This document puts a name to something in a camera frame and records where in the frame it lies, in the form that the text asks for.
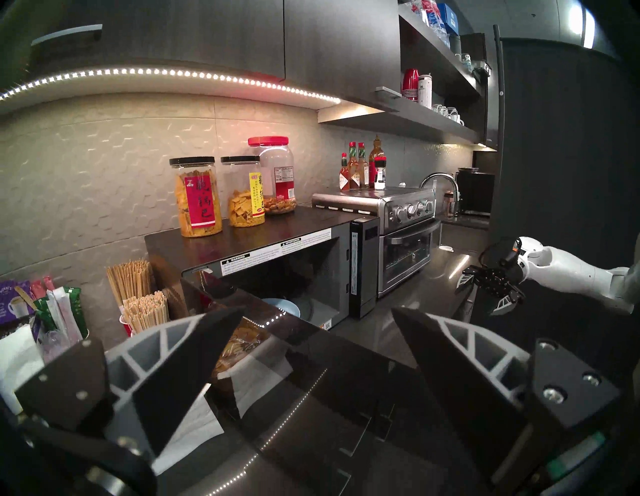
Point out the blue box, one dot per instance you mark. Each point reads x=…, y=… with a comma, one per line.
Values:
x=446, y=17

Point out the snack jar with yellow label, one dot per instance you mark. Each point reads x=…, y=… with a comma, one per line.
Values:
x=245, y=200

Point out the black glass microwave door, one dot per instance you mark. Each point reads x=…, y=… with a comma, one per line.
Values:
x=350, y=400

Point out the white paper cup stack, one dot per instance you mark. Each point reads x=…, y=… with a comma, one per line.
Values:
x=425, y=92

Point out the red cup with sachets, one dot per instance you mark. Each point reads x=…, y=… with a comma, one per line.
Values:
x=60, y=310

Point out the sauce bottle with green neck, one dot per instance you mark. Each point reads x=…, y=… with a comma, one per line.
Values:
x=363, y=172

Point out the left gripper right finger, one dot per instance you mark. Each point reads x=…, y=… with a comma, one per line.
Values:
x=460, y=385

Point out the large Tabasco sauce bottle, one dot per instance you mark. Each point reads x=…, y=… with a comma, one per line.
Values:
x=375, y=150

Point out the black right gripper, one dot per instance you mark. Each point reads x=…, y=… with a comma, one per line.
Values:
x=505, y=280

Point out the white paper sheet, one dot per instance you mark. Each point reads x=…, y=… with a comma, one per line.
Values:
x=192, y=430

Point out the black countertop appliance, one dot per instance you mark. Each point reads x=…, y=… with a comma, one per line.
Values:
x=475, y=192

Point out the clear plastic bag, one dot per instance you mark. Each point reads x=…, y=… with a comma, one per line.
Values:
x=54, y=345

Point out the stainless steel toaster oven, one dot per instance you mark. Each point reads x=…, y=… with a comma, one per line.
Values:
x=395, y=250

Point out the LED light strip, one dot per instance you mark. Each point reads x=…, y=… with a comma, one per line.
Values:
x=175, y=74

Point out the clear jar with red lid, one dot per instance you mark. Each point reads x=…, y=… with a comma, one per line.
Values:
x=280, y=175

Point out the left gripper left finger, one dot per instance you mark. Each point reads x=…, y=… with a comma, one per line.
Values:
x=165, y=375

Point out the small red hot sauce bottle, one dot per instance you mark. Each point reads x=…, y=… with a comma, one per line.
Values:
x=344, y=177

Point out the chrome sink faucet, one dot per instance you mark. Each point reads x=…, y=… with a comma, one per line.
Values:
x=440, y=176

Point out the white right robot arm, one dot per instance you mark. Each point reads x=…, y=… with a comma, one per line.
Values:
x=575, y=272

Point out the snack jar with red label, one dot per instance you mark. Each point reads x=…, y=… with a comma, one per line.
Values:
x=200, y=205

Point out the dark upper cabinet unit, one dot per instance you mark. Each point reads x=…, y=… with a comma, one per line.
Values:
x=200, y=30

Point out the row of clear glasses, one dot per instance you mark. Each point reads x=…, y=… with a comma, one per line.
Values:
x=450, y=115

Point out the stack of red cups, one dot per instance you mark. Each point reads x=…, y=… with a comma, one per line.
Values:
x=410, y=85

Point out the light blue plate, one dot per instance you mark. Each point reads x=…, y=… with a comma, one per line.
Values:
x=282, y=307

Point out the wooden stirrer bundle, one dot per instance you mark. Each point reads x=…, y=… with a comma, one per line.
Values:
x=130, y=280
x=147, y=312

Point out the purple tea pouch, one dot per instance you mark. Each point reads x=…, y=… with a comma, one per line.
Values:
x=15, y=300

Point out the white crumpled paper bag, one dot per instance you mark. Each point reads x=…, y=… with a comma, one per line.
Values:
x=17, y=365

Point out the clear soap pump bottle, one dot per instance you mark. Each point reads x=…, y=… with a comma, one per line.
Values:
x=447, y=204

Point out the dark wall shelf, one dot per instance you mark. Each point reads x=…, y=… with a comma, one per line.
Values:
x=435, y=55
x=400, y=117

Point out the pile of yellow snack packets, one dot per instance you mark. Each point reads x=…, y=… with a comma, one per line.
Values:
x=237, y=350

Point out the spice shaker with red cap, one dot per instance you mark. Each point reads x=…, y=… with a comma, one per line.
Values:
x=380, y=175

